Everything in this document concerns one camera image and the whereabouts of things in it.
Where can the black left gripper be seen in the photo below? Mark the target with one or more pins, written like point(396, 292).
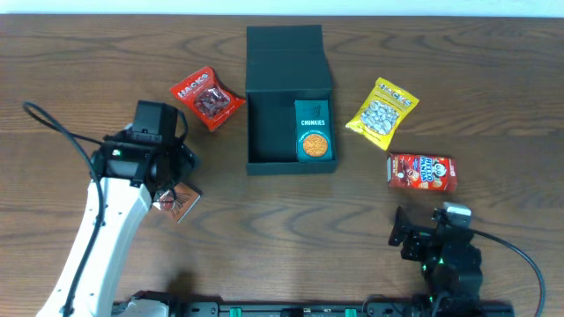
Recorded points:
point(183, 158)

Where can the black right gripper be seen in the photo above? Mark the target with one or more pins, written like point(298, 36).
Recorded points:
point(419, 237)

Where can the brown Pocky box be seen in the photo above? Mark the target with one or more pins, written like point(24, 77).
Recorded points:
point(177, 202)

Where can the red Hacks candy bag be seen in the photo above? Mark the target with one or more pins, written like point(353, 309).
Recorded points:
point(203, 94)

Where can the yellow Hacks candy bag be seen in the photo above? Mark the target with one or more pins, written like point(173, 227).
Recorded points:
point(381, 113)

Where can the teal Chunkies cookie box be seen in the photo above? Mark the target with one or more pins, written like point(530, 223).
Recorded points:
point(313, 135)

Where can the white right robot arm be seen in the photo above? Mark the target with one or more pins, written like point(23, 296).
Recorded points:
point(449, 263)

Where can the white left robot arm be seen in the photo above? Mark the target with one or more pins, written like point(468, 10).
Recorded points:
point(130, 171)

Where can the red Hello Panda box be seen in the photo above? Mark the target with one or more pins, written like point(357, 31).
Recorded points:
point(417, 171)

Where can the black open gift box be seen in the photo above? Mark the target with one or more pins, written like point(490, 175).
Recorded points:
point(284, 64)

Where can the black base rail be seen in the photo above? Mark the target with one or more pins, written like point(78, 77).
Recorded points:
point(152, 303)

